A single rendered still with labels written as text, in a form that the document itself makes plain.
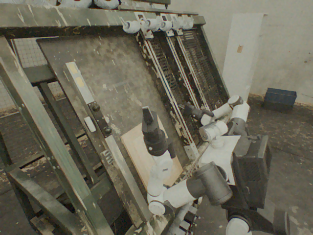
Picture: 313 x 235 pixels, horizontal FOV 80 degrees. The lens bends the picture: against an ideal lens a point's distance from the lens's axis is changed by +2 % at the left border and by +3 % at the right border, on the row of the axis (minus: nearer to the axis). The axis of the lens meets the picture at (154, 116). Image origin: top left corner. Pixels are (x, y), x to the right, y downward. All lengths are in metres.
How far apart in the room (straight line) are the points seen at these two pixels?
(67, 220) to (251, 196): 1.08
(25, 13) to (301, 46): 5.71
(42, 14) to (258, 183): 1.19
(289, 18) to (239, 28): 1.59
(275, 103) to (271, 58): 1.40
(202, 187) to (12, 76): 0.87
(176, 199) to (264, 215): 0.44
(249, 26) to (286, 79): 2.09
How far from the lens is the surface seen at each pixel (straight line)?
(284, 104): 5.23
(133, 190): 1.10
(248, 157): 0.88
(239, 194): 0.99
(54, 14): 1.08
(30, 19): 1.02
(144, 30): 1.45
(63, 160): 0.90
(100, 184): 1.07
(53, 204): 1.56
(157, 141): 0.69
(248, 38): 4.69
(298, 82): 6.15
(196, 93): 1.87
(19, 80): 0.92
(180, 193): 0.88
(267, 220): 1.13
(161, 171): 0.78
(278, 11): 6.02
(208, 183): 0.81
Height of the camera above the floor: 1.90
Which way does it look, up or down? 27 degrees down
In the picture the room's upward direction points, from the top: straight up
